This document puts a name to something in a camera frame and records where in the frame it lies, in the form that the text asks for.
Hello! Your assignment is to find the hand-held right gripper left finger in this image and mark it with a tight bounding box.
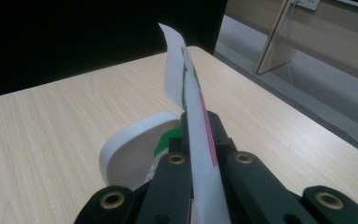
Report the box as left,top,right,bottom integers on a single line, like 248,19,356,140
142,111,195,224

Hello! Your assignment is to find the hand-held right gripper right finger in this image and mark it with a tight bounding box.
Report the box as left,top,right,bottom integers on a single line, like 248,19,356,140
205,110,312,224

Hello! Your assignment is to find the pink and white plastic bag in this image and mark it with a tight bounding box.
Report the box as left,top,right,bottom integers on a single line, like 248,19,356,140
153,21,233,224

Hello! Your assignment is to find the wooden furniture leg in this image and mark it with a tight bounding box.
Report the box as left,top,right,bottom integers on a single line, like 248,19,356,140
255,0,358,88

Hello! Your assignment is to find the black curtain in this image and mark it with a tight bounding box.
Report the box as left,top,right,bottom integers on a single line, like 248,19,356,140
0,0,229,98

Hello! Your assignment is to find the white power socket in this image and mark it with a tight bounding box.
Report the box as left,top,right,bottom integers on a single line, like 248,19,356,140
293,0,322,12

